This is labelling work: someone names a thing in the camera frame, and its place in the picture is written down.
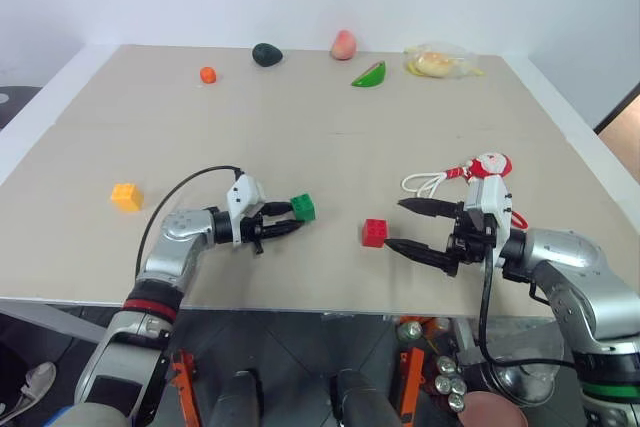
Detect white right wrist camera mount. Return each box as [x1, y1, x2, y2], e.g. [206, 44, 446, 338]
[464, 174, 514, 268]

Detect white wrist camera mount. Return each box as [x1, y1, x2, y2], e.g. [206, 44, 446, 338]
[464, 174, 514, 268]
[225, 174, 267, 248]

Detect yellow toy brick cube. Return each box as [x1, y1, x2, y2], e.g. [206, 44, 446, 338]
[109, 182, 146, 214]

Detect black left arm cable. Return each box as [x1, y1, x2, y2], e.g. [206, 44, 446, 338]
[135, 164, 246, 274]

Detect brown board with dark edge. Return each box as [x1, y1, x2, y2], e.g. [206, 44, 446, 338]
[593, 80, 640, 174]

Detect bread in plastic bag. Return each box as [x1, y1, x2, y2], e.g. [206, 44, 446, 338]
[403, 42, 487, 81]

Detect orange clamp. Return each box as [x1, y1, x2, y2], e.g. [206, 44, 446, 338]
[168, 349, 202, 427]
[396, 345, 427, 427]

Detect grey shoe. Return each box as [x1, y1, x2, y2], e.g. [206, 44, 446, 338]
[0, 360, 58, 424]

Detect green drink can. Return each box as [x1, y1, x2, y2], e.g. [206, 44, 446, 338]
[397, 321, 425, 344]

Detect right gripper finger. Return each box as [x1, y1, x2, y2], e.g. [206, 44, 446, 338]
[397, 197, 459, 221]
[384, 237, 450, 274]

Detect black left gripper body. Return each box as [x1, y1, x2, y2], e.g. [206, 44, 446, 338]
[238, 203, 268, 255]

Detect green toy brick cube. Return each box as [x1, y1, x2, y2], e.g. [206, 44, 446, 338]
[289, 192, 318, 223]

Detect red toy brick cube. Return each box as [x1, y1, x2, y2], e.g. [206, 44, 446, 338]
[361, 217, 391, 249]

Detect pink peach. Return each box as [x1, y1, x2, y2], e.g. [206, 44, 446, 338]
[329, 29, 358, 63]

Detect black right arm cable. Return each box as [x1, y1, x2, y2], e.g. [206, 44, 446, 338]
[477, 241, 577, 369]

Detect grey table leg bar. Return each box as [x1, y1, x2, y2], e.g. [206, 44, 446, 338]
[0, 296, 107, 344]

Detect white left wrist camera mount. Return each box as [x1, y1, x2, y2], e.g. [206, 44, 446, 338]
[225, 174, 267, 248]

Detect dark green avocado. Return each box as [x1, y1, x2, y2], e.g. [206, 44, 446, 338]
[251, 42, 284, 69]

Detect clear glass bowl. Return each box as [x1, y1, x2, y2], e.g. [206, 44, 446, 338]
[477, 360, 559, 409]

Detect santa claus toy with cord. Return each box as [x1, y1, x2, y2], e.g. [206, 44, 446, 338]
[401, 151, 532, 233]

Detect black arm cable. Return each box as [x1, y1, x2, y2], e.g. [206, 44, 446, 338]
[135, 164, 246, 274]
[477, 241, 577, 369]

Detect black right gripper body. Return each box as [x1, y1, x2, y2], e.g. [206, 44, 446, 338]
[445, 201, 497, 278]

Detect pink bowl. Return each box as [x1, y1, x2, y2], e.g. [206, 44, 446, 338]
[460, 390, 527, 427]

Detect green watermelon slice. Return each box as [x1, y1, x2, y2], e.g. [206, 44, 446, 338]
[349, 60, 388, 90]

